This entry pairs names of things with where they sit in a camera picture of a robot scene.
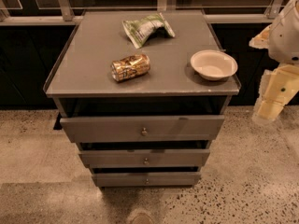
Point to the grey bottom drawer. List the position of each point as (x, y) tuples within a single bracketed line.
[(146, 179)]

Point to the grey drawer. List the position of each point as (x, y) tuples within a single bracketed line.
[(142, 128), (139, 158), (146, 179)]

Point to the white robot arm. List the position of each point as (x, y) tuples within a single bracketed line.
[(281, 38)]

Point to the green white chip bag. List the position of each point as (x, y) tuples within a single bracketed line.
[(139, 31)]

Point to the metal railing frame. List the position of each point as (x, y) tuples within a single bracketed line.
[(70, 12)]

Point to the grey top drawer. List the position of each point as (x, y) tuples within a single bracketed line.
[(142, 128)]

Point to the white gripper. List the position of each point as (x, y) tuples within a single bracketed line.
[(286, 38)]

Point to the grey middle drawer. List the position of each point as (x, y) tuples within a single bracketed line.
[(139, 158)]

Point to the grey drawer cabinet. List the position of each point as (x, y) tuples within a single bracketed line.
[(81, 83)]

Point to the gold crushed soda can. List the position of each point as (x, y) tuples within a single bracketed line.
[(130, 67)]

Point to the white paper bowl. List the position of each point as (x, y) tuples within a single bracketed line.
[(213, 64)]

